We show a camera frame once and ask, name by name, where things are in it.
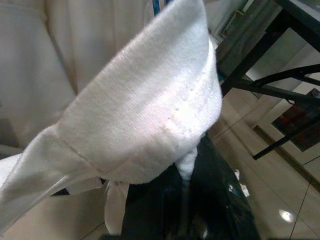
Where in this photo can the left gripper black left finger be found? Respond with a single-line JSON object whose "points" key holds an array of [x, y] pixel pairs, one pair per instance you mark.
{"points": [[155, 205]]}

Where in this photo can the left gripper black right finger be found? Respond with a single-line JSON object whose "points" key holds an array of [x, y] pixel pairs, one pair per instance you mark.
{"points": [[220, 200]]}

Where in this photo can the white t-shirt black print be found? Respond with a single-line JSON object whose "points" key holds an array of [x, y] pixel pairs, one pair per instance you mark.
{"points": [[140, 112]]}

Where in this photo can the blue plastic hanger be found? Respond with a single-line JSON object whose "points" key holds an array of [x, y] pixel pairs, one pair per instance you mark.
{"points": [[156, 6]]}

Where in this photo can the white glass-door cabinet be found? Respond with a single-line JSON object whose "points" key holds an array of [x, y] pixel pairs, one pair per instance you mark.
{"points": [[297, 125]]}

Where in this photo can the black table legs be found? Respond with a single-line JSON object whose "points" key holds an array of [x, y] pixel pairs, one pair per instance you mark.
{"points": [[275, 87]]}

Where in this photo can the plain white t-shirt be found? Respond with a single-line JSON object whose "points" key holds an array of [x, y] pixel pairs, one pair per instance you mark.
{"points": [[37, 62]]}

